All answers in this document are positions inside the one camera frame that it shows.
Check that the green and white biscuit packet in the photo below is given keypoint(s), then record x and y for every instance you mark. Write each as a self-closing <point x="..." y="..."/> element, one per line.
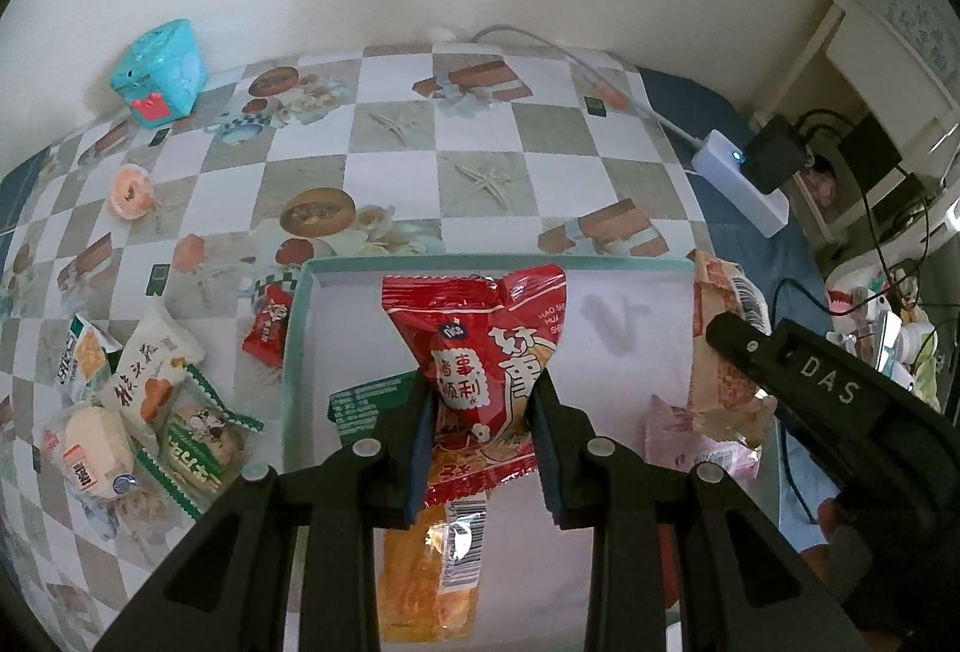
<point x="360" y="408"/>

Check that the red printed snack packet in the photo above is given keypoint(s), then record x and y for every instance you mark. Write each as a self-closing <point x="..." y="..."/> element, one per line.
<point x="480" y="352"/>

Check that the person's right hand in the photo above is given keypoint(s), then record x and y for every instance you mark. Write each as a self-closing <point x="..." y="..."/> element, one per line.
<point x="831" y="518"/>

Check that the small black square tag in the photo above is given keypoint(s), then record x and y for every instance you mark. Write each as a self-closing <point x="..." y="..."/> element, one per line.
<point x="159" y="138"/>
<point x="596" y="105"/>
<point x="159" y="279"/>

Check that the white orange snack packet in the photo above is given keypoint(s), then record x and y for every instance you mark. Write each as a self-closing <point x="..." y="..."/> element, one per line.
<point x="150" y="359"/>

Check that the white green cracker packet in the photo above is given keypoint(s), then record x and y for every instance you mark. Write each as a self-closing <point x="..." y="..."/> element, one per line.
<point x="79" y="356"/>

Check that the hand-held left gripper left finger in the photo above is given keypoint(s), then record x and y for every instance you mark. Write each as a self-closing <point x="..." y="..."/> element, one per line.
<point x="420" y="449"/>

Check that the pink snack packet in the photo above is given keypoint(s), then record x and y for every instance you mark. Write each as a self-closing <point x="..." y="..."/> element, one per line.
<point x="690" y="446"/>

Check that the teal-rimmed white tray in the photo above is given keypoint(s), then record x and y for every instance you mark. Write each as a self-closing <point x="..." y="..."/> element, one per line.
<point x="352" y="337"/>

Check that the peach snack packet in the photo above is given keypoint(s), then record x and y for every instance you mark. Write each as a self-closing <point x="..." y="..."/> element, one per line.
<point x="720" y="367"/>

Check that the teal toy box red crown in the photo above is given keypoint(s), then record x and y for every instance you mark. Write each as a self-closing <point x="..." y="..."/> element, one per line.
<point x="161" y="60"/>

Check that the small red candy packet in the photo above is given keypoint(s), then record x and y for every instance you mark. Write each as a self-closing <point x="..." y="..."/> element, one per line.
<point x="268" y="329"/>

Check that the white shelf unit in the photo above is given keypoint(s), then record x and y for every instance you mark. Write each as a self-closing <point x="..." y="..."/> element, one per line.
<point x="885" y="67"/>

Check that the black power adapter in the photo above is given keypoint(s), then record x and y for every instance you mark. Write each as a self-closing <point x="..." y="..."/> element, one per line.
<point x="776" y="153"/>

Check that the green zigzag-edged snack packet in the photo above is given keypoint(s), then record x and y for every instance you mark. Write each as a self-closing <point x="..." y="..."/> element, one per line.
<point x="199" y="449"/>

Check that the clear bread packet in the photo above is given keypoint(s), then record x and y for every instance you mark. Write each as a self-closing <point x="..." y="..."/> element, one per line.
<point x="90" y="442"/>

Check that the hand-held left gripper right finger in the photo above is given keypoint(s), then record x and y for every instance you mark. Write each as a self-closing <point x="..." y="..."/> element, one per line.
<point x="547" y="457"/>

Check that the white power strip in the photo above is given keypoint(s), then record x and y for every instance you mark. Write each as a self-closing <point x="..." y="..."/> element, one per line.
<point x="720" y="161"/>

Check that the white round wall plug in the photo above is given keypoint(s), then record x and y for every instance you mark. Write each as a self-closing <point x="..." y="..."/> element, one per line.
<point x="441" y="32"/>

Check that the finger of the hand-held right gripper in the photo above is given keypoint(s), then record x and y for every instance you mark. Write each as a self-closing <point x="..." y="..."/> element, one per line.
<point x="746" y="352"/>

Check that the orange jelly cup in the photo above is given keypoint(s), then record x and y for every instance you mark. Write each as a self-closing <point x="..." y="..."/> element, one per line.
<point x="131" y="191"/>

